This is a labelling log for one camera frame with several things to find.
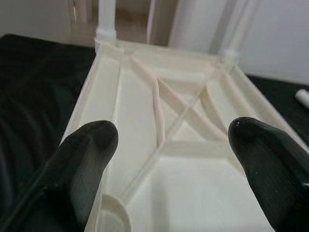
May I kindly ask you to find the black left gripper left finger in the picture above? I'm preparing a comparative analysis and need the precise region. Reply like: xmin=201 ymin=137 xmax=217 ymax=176
xmin=0 ymin=120 xmax=119 ymax=232

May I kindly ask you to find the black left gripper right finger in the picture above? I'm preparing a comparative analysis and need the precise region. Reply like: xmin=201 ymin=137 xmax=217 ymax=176
xmin=228 ymin=116 xmax=309 ymax=232

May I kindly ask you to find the white plastic table top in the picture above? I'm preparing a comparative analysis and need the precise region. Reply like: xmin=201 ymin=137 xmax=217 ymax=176
xmin=60 ymin=41 xmax=302 ymax=232

